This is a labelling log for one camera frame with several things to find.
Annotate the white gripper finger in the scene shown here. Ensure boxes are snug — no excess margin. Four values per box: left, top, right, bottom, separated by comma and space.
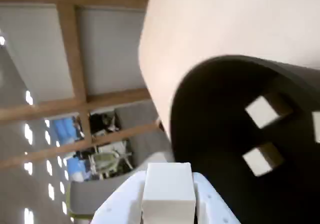
91, 171, 147, 224
192, 171, 241, 224

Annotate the white block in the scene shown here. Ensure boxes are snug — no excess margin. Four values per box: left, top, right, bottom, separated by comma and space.
244, 91, 294, 129
311, 111, 320, 144
241, 142, 285, 177
141, 162, 197, 224

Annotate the black pot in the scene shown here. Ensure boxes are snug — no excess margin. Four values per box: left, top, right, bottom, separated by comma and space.
169, 55, 320, 224

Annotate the pale green chair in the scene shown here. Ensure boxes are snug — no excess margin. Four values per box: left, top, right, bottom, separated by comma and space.
88, 151, 134, 181

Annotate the wooden partition frame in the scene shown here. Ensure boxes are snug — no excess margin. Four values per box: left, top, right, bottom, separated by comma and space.
0, 0, 163, 170

